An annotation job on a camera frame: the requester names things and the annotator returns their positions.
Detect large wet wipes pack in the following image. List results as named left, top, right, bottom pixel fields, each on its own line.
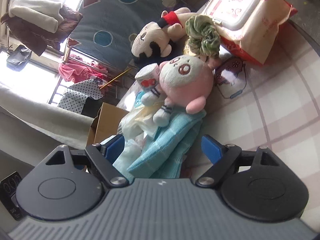
left=202, top=0, right=297, bottom=66

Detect green fabric scrunchie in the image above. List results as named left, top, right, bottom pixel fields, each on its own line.
left=185, top=15, right=221, bottom=58

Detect white yogurt cup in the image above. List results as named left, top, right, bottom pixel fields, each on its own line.
left=135, top=63, right=160, bottom=92

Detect pink hanging garment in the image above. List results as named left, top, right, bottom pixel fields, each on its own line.
left=58, top=56, right=111, bottom=83

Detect blue tissue pack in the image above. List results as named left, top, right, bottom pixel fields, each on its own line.
left=133, top=90, right=145, bottom=109

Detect pink white plush toy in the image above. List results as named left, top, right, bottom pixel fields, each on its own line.
left=141, top=55, right=221, bottom=127

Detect grey blue patterned quilt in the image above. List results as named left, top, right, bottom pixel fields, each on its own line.
left=69, top=0, right=179, bottom=71

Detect white crumpled plastic bag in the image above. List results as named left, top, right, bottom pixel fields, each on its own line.
left=117, top=104, right=161, bottom=153

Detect light blue towel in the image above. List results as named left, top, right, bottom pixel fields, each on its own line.
left=113, top=108, right=206, bottom=181

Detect yellow stick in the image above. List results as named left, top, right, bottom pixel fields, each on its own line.
left=100, top=67, right=133, bottom=90

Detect white curtain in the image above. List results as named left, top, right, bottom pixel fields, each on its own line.
left=1, top=85, right=93, bottom=149

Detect black haired boy plush doll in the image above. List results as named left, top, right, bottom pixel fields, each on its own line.
left=131, top=7, right=197, bottom=66

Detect polka dot cloth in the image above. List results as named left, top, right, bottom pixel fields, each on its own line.
left=57, top=79, right=104, bottom=114

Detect brown cardboard box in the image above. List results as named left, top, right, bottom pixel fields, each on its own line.
left=87, top=103, right=128, bottom=145

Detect white and brown hanging clothes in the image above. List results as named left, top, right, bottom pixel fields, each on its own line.
left=1, top=0, right=83, bottom=56

